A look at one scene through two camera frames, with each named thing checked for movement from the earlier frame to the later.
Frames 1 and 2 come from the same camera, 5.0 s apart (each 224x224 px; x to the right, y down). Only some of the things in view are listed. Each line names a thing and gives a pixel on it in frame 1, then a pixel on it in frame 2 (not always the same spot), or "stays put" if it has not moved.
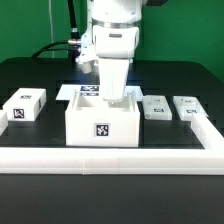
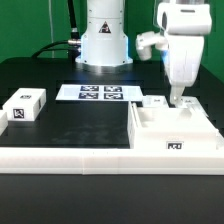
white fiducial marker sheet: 66,91 stays put
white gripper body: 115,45 → 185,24
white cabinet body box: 94,124 → 180,128
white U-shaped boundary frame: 208,160 stays put
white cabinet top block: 24,104 stays put
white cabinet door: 156,107 stays put
